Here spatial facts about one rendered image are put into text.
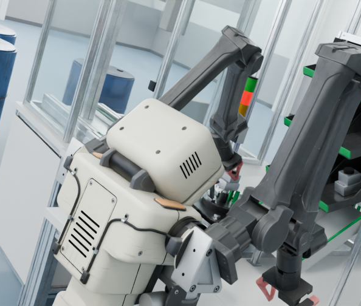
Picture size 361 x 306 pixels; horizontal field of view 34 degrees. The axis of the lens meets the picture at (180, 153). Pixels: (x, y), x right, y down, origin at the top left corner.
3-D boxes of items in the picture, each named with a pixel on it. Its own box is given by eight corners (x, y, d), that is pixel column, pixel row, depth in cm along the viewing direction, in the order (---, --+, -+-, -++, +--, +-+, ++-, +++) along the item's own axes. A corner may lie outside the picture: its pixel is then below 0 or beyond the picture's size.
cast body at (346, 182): (343, 197, 166) (344, 175, 163) (333, 190, 170) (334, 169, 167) (367, 189, 169) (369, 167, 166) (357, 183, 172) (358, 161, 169)
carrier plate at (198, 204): (213, 227, 190) (215, 221, 190) (173, 195, 208) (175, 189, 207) (264, 228, 205) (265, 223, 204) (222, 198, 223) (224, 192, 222)
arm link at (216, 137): (206, 131, 192) (217, 137, 188) (221, 119, 194) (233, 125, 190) (211, 147, 196) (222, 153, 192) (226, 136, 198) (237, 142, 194)
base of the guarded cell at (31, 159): (16, 318, 271) (64, 147, 250) (-23, 249, 318) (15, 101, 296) (233, 300, 357) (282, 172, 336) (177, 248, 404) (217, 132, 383)
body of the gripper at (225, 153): (225, 149, 203) (220, 132, 199) (243, 161, 196) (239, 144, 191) (210, 158, 202) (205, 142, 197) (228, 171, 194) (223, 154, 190)
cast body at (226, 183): (223, 190, 201) (230, 172, 199) (216, 184, 204) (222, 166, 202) (240, 191, 206) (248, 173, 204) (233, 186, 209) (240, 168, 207)
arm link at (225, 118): (223, 36, 152) (251, 62, 149) (239, 25, 154) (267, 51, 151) (204, 124, 189) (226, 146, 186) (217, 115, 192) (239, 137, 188)
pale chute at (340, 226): (296, 277, 163) (292, 266, 161) (271, 253, 174) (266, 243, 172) (374, 221, 168) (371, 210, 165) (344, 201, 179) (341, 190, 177)
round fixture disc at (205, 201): (217, 215, 196) (219, 209, 196) (193, 197, 207) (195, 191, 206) (247, 216, 205) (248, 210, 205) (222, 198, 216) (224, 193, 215)
